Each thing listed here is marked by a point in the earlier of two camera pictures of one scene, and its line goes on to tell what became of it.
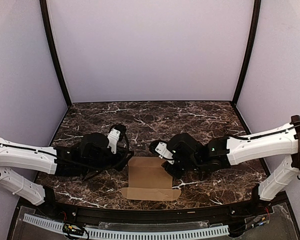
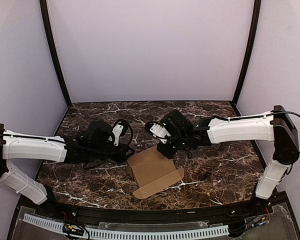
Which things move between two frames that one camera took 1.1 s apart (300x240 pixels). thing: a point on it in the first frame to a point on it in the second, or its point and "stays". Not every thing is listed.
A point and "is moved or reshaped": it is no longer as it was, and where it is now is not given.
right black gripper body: (170, 168) to (165, 149)
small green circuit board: (73, 229) stays
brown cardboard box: (149, 180) is moved or reshaped
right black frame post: (253, 32) stays
